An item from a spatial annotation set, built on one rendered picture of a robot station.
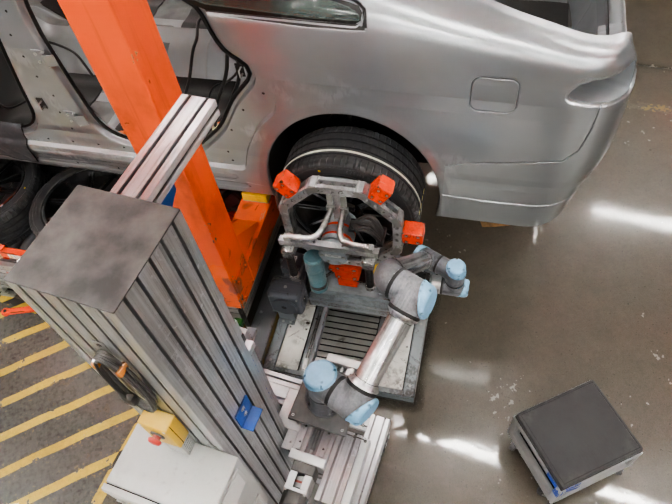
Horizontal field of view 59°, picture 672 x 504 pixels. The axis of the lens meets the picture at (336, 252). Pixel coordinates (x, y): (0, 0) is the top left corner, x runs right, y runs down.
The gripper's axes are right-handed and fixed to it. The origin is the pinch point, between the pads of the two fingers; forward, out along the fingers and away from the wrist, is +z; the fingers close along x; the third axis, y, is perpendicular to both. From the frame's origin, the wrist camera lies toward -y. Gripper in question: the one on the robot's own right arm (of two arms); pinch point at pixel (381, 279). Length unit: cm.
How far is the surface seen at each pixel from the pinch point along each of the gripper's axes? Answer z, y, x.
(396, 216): -2.7, 15.1, -21.8
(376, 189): 4.8, 31.5, -21.4
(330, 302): 35, -68, -21
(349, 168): 17.5, 32.6, -29.8
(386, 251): 2.4, -10.9, -21.2
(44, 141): 184, 10, -47
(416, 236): -11.2, 4.3, -20.7
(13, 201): 222, -31, -35
